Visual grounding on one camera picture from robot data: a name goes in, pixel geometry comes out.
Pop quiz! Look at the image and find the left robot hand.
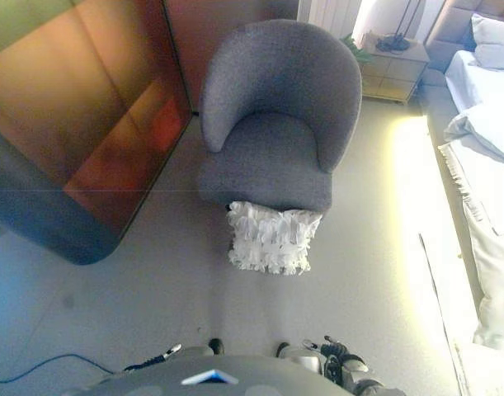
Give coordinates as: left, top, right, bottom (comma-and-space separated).
123, 344, 182, 372

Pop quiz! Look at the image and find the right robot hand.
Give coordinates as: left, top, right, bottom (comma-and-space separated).
300, 336, 351, 372

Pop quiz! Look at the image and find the white fringed cushion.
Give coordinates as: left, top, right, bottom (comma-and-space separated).
225, 200, 323, 276

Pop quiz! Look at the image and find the silver right robot leg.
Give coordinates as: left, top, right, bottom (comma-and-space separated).
280, 345, 323, 369

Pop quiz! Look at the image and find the grey robot torso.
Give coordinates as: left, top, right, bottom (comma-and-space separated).
82, 354, 362, 396

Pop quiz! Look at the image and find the cream fringed blanket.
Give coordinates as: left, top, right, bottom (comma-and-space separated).
437, 142, 504, 347

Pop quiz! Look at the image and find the glossy reddish brown cabinet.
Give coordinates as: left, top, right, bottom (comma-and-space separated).
0, 0, 193, 266

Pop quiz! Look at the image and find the grey fabric armchair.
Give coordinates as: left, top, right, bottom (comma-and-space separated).
196, 18, 363, 211

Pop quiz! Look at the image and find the white duvet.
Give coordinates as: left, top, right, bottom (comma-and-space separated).
443, 102, 504, 170

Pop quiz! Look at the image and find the beige wooden nightstand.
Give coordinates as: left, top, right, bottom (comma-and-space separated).
356, 39, 431, 104

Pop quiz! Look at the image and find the bed with white sheet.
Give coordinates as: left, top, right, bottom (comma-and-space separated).
436, 49, 504, 396

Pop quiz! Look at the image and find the green potted plant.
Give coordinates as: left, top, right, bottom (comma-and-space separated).
340, 33, 376, 65

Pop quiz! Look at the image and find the beige upholstered headboard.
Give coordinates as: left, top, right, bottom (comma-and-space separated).
424, 0, 504, 87

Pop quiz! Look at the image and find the white radiator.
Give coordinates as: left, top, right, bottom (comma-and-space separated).
296, 0, 362, 40

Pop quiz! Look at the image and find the white pillow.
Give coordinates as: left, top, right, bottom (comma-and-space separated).
469, 12, 504, 71

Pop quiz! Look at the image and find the thin dark floor cord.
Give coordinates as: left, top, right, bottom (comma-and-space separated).
418, 233, 465, 396

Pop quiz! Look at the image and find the blue floor cable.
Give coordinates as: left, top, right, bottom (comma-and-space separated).
0, 353, 115, 384

